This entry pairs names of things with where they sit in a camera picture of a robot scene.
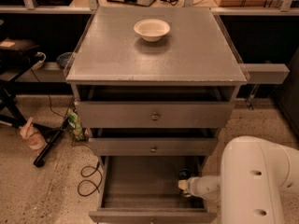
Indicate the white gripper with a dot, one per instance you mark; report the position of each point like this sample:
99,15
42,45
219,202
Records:
194,186

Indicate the blue pepsi can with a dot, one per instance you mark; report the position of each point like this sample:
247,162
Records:
185,174

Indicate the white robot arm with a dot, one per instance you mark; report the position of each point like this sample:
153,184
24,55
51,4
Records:
254,172

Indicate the grey open bottom drawer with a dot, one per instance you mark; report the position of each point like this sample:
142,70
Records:
144,190

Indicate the grey middle drawer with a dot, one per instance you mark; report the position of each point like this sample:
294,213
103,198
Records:
153,142

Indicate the grey drawer cabinet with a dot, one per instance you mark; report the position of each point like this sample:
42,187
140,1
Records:
195,53

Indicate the grey top drawer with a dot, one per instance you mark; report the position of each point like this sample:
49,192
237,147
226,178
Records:
153,107

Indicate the green chip bag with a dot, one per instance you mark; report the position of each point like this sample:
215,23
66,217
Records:
75,125

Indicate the black stand leg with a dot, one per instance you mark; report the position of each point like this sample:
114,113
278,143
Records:
52,138

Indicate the pink spray bottle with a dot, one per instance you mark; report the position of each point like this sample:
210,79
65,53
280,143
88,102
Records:
33,137

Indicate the white paper bowl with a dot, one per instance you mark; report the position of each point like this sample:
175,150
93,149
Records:
152,30

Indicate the dark bowl on shelf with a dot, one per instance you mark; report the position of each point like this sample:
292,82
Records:
64,59

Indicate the white bowl on stool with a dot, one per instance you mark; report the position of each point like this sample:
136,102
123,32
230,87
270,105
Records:
39,58

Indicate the black box on stool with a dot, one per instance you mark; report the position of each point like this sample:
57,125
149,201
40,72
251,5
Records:
17,52

